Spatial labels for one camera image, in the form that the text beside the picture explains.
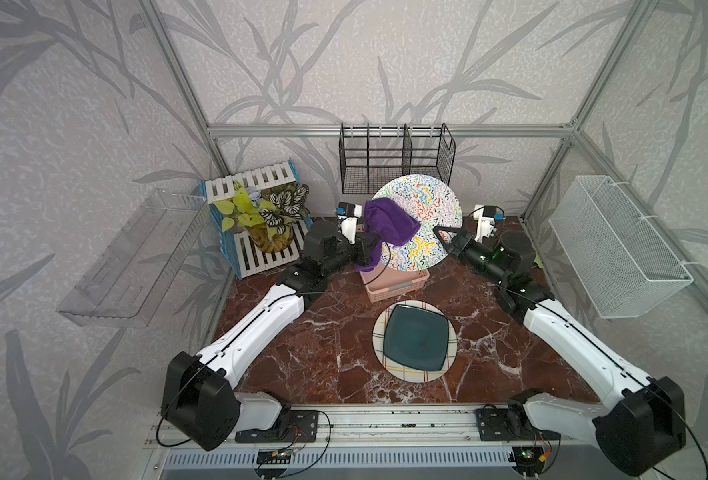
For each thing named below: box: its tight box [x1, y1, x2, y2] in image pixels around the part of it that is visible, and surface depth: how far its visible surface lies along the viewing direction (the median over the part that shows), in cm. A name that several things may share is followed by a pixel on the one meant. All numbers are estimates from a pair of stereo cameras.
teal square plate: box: [383, 304, 449, 371], surface depth 88 cm
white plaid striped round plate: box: [372, 299, 458, 384], surface depth 86 cm
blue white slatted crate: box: [200, 158, 313, 280], surface depth 93 cm
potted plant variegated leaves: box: [213, 183, 310, 253], surface depth 91 cm
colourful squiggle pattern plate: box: [373, 174, 463, 272], surface depth 74 cm
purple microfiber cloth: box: [357, 197, 421, 272], surface depth 75 cm
